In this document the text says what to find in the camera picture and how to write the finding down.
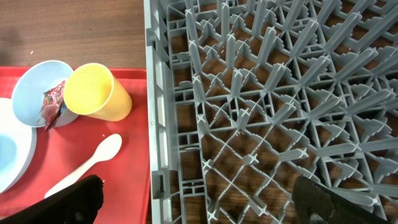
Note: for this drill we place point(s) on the grey dishwasher rack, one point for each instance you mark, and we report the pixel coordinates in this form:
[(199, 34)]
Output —
[(246, 96)]

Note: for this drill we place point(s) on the light blue plate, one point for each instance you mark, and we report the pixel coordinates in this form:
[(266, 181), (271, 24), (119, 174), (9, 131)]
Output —
[(18, 143)]

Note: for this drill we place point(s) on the white plastic spoon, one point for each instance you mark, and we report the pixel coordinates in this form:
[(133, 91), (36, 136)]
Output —
[(105, 151)]

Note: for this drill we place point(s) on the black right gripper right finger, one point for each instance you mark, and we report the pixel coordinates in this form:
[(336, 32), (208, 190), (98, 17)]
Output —
[(317, 204)]

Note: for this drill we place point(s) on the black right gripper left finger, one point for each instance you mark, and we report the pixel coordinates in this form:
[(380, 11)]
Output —
[(76, 204)]

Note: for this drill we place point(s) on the red snack wrapper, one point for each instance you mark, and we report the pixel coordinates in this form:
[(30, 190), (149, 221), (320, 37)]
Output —
[(51, 105)]

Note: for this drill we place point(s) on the yellow plastic cup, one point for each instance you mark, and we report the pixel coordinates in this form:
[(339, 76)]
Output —
[(92, 90)]

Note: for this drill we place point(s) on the red plastic tray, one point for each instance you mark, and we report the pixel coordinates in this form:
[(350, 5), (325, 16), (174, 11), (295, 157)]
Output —
[(61, 150)]

